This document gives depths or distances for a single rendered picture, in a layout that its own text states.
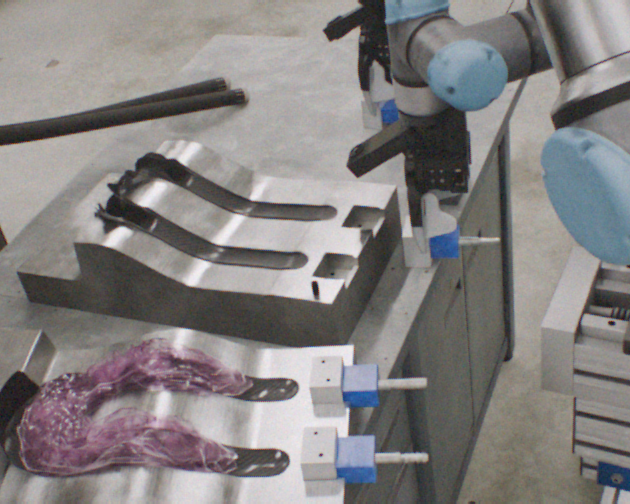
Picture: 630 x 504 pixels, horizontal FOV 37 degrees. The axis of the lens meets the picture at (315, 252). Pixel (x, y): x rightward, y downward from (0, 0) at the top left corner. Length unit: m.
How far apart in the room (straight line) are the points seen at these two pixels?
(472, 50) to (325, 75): 0.86
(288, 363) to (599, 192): 0.54
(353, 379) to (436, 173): 0.31
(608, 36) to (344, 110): 1.03
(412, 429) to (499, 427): 0.64
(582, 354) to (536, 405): 1.27
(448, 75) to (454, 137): 0.20
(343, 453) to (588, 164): 0.45
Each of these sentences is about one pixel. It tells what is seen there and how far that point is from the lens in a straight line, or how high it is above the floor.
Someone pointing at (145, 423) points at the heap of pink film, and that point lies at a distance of 1.03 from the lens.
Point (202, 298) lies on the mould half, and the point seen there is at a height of 0.86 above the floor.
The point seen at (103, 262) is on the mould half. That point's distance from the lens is 1.31.
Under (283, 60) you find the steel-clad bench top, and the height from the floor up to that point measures 0.80.
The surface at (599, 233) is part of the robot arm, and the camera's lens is 0.75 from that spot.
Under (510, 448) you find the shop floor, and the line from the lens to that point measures 2.15.
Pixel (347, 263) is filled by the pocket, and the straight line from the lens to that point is 1.24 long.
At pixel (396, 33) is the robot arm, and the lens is 1.14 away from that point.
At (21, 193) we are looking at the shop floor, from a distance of 3.39.
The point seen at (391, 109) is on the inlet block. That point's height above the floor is 0.84.
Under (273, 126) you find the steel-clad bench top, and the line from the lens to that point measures 1.73.
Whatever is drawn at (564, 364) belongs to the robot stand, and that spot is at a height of 0.95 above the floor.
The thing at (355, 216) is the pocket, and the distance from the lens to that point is 1.33.
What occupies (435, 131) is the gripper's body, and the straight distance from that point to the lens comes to 1.22.
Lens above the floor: 1.64
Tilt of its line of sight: 37 degrees down
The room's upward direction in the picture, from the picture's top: 11 degrees counter-clockwise
